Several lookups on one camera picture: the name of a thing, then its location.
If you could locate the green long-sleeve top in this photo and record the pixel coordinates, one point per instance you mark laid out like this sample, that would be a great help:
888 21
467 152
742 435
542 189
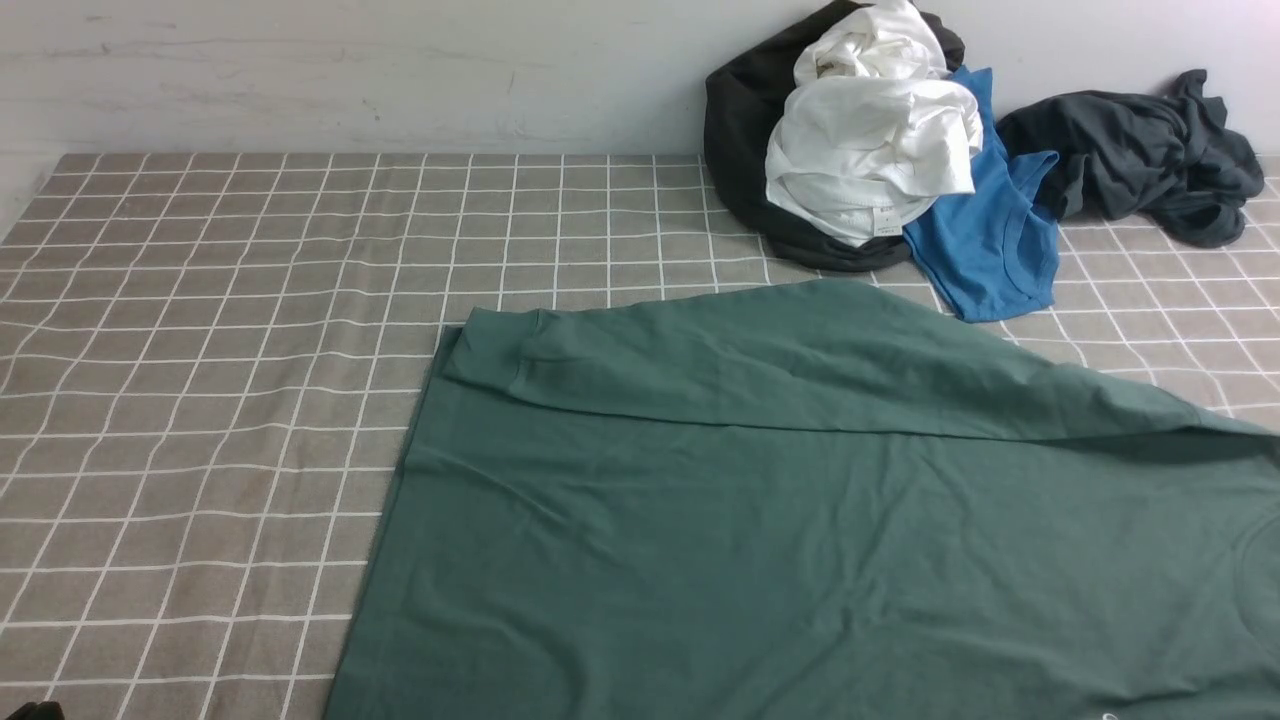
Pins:
809 501

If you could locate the black garment in pile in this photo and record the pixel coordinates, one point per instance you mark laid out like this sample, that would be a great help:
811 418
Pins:
745 100

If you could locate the white garment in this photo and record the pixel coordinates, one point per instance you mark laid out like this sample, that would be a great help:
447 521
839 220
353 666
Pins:
876 129

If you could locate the blue t-shirt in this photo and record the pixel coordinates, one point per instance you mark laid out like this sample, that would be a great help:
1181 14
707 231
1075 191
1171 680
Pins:
992 254

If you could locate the grey checked tablecloth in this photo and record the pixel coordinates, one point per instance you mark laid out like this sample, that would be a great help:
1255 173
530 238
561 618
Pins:
211 362

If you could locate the dark grey crumpled garment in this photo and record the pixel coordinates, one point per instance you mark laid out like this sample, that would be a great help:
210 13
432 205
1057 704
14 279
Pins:
1168 157

